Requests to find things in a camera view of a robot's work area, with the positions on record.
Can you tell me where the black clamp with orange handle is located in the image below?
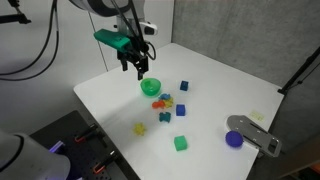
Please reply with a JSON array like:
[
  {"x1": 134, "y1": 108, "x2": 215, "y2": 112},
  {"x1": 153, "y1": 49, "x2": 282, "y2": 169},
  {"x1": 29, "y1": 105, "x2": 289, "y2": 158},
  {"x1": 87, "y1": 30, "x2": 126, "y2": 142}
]
[
  {"x1": 92, "y1": 150, "x2": 118, "y2": 175},
  {"x1": 74, "y1": 123, "x2": 100, "y2": 143}
]

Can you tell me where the black hanging cable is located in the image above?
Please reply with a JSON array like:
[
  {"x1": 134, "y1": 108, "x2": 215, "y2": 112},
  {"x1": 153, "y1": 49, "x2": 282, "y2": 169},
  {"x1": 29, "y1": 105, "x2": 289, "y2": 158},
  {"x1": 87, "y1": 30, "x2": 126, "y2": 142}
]
[
  {"x1": 0, "y1": 0, "x2": 57, "y2": 76},
  {"x1": 0, "y1": 19, "x2": 60, "y2": 82}
]

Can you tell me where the orange rubber bear toy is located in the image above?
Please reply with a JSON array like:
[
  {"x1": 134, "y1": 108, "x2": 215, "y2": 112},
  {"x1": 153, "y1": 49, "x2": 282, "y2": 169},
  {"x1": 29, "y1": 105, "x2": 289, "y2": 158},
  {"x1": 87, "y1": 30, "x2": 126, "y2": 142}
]
[{"x1": 151, "y1": 99, "x2": 167, "y2": 110}]

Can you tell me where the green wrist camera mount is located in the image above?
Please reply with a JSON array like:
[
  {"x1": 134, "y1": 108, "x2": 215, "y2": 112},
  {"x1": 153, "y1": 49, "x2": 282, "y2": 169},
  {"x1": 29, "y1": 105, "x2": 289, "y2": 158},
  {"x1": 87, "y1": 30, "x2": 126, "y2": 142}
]
[{"x1": 93, "y1": 28, "x2": 132, "y2": 54}]

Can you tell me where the green translucent plastic bowl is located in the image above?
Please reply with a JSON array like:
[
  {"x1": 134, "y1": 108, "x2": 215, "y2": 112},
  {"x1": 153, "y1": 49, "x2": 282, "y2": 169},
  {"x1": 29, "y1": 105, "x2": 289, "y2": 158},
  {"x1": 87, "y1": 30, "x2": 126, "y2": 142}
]
[{"x1": 139, "y1": 77, "x2": 163, "y2": 98}]

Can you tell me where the black perforated base board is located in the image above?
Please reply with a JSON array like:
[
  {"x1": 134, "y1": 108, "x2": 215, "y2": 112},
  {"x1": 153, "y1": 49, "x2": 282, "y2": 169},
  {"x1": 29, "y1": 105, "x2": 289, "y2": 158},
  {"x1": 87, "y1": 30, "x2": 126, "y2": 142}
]
[{"x1": 29, "y1": 109, "x2": 141, "y2": 180}]

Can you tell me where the green cube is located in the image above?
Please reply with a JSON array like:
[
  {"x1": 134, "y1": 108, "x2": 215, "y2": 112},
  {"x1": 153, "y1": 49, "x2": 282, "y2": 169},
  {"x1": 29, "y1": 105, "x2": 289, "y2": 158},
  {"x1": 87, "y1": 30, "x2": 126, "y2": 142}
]
[{"x1": 173, "y1": 134, "x2": 189, "y2": 152}]

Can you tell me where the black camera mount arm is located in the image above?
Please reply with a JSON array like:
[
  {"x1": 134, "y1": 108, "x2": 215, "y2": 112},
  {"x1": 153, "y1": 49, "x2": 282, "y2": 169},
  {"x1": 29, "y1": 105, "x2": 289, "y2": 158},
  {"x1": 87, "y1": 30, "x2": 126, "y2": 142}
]
[{"x1": 0, "y1": 0, "x2": 33, "y2": 25}]

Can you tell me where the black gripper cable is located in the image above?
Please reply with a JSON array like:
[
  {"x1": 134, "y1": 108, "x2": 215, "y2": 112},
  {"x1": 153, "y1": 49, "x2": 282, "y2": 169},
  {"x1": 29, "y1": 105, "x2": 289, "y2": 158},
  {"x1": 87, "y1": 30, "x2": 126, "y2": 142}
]
[{"x1": 146, "y1": 40, "x2": 157, "y2": 62}]

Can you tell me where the dark blue cube block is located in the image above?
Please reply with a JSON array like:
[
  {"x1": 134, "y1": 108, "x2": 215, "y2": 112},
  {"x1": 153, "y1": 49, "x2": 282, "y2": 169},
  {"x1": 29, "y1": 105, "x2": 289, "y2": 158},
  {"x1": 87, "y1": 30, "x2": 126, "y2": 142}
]
[{"x1": 179, "y1": 80, "x2": 190, "y2": 92}]

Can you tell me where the purple ball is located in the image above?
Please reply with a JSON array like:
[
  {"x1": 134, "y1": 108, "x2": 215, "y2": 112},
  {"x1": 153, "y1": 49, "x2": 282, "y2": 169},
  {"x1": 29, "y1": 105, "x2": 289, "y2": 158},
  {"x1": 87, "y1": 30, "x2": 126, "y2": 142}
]
[{"x1": 225, "y1": 130, "x2": 245, "y2": 149}]

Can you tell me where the black stand pole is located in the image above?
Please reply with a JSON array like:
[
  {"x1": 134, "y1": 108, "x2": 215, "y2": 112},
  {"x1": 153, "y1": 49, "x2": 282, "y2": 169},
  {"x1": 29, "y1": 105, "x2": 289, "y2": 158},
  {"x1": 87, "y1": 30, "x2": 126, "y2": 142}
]
[{"x1": 277, "y1": 45, "x2": 320, "y2": 96}]

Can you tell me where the light blue rubber toy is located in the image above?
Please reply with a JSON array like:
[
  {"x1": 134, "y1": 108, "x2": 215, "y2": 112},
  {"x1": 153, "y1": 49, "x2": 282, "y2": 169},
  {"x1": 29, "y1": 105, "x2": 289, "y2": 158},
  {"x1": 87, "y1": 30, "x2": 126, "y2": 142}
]
[{"x1": 158, "y1": 93, "x2": 172, "y2": 102}]

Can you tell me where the yellow rubber toy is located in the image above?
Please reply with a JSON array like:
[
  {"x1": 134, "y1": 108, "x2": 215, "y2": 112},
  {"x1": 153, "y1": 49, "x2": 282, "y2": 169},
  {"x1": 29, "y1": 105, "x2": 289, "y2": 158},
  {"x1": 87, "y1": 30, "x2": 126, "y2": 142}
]
[{"x1": 163, "y1": 97, "x2": 175, "y2": 109}]

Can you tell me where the grey metal plate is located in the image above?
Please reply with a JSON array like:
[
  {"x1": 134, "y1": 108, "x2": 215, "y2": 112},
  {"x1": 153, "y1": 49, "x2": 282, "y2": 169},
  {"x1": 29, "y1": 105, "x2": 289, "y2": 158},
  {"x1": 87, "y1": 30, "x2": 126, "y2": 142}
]
[{"x1": 226, "y1": 114, "x2": 283, "y2": 158}]

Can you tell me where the teal rubber animal toy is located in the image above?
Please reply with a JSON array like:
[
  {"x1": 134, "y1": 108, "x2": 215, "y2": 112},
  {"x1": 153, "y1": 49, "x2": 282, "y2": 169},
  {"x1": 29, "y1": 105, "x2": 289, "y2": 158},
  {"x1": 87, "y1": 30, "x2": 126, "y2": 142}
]
[{"x1": 158, "y1": 111, "x2": 172, "y2": 124}]

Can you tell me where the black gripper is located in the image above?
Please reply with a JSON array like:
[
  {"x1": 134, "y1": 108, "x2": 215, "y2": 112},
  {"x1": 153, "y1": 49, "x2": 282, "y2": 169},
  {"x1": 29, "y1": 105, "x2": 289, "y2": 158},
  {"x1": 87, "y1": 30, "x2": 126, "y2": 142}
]
[{"x1": 116, "y1": 35, "x2": 150, "y2": 81}]

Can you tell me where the pale yellow sticky note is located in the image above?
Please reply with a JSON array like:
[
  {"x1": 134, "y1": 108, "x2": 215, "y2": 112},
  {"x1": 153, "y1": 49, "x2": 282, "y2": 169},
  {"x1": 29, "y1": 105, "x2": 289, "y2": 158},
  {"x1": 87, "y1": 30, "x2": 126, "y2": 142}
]
[{"x1": 249, "y1": 110, "x2": 265, "y2": 122}]

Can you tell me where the yellow spiky star toy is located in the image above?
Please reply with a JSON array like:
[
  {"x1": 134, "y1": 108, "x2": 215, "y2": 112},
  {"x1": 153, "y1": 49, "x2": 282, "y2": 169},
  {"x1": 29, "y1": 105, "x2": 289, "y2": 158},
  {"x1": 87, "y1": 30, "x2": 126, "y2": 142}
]
[{"x1": 132, "y1": 122, "x2": 148, "y2": 137}]

